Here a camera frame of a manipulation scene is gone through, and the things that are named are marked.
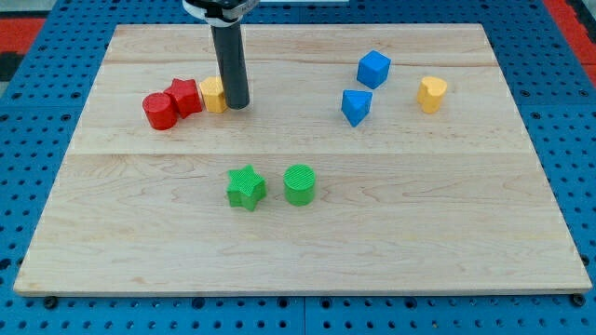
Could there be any green star block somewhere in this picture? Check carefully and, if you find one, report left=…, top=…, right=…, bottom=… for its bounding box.
left=226, top=165, right=266, bottom=211

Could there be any red star block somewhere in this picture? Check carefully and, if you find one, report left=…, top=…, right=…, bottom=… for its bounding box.
left=164, top=78, right=202, bottom=119

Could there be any blue cube block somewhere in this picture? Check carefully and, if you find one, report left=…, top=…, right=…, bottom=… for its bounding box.
left=357, top=50, right=391, bottom=89

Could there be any yellow hexagon block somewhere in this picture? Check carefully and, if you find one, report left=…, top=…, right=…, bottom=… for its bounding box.
left=198, top=76, right=228, bottom=114

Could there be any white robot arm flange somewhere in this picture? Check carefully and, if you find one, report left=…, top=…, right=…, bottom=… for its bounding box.
left=182, top=0, right=260, bottom=28

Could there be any light wooden board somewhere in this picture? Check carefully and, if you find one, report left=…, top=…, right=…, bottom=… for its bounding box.
left=14, top=24, right=592, bottom=297

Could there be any green cylinder block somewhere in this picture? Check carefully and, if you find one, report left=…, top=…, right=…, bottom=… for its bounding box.
left=283, top=164, right=316, bottom=207

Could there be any yellow heart block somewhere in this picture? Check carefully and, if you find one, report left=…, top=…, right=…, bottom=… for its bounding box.
left=416, top=76, right=448, bottom=114

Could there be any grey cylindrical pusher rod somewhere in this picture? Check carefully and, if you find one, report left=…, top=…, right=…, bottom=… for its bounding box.
left=211, top=21, right=250, bottom=110

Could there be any red cylinder block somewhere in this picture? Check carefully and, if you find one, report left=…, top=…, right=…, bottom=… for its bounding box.
left=142, top=92, right=178, bottom=130

